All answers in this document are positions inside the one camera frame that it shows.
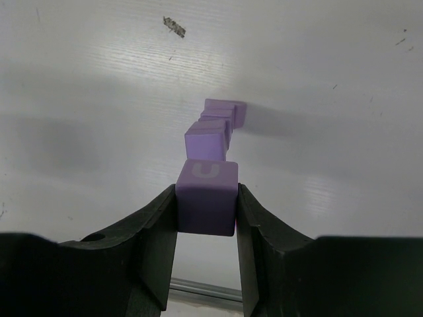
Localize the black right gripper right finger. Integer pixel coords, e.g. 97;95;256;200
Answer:
236;185;422;316

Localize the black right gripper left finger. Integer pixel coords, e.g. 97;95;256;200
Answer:
1;186;177;316

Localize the purple wood block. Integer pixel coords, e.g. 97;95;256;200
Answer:
204;98;247;129
184;121;228;161
198;116;233;142
175;159;239;236
199;108;234;121

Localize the aluminium rail front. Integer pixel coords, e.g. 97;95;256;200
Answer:
170;278;243;302

